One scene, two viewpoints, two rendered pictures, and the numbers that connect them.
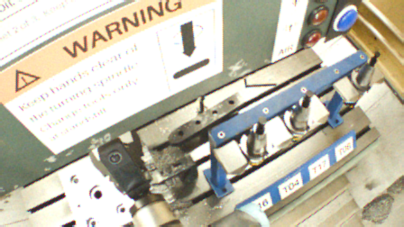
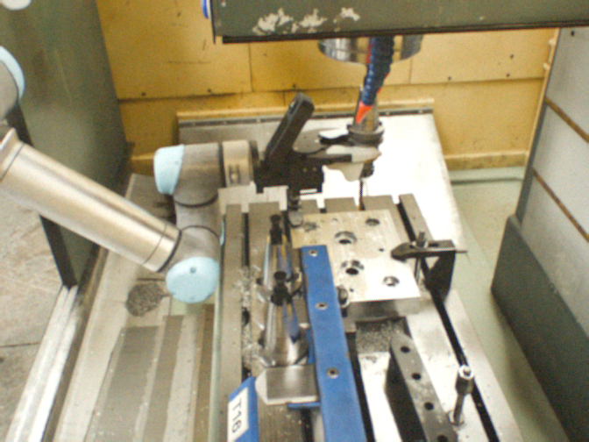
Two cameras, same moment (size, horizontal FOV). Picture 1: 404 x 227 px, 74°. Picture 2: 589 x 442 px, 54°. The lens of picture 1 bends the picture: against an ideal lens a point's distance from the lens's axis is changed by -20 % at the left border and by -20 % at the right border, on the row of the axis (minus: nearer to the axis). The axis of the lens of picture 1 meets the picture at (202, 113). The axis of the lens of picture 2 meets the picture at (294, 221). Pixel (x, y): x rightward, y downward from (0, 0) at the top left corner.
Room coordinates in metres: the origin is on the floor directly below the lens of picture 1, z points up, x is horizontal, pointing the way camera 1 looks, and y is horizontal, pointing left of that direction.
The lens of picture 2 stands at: (0.47, -0.65, 1.74)
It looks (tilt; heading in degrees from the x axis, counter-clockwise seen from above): 36 degrees down; 110
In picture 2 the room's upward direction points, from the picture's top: 2 degrees counter-clockwise
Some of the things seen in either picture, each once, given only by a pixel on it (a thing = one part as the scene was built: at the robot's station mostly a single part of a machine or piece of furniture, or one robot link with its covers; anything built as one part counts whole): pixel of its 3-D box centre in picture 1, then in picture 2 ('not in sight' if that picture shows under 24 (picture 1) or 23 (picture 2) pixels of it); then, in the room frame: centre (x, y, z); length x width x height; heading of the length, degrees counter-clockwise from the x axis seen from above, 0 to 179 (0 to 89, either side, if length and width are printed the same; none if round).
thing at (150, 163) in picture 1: (114, 188); (348, 260); (0.25, 0.27, 0.97); 0.29 x 0.23 x 0.05; 114
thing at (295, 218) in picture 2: not in sight; (294, 215); (0.09, 0.38, 0.97); 0.13 x 0.03 x 0.15; 114
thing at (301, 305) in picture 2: (277, 133); (280, 315); (0.27, -0.15, 1.21); 0.07 x 0.05 x 0.01; 24
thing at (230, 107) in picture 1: (206, 122); (420, 403); (0.45, -0.01, 0.93); 0.26 x 0.05 x 0.06; 119
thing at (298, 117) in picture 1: (302, 111); (282, 319); (0.29, -0.20, 1.26); 0.04 x 0.04 x 0.07
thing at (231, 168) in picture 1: (232, 158); (276, 260); (0.22, -0.05, 1.21); 0.07 x 0.05 x 0.01; 24
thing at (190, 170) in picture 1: (173, 173); (341, 318); (0.29, 0.09, 0.97); 0.13 x 0.03 x 0.15; 114
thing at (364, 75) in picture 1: (367, 71); not in sight; (0.38, -0.40, 1.26); 0.04 x 0.04 x 0.07
